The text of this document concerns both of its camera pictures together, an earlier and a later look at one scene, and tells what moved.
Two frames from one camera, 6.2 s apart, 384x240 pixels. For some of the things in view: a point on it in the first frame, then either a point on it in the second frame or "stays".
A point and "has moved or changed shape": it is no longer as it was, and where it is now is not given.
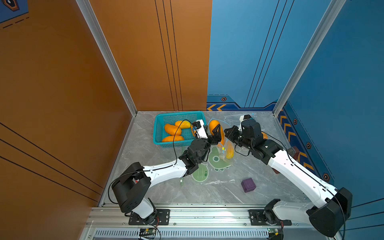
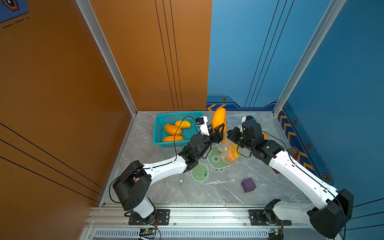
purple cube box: (248, 185) stays
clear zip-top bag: (225, 150) has moved or changed shape
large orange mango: (265, 135) stays
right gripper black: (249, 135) stays
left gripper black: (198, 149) stays
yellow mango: (230, 150) → (236, 154)
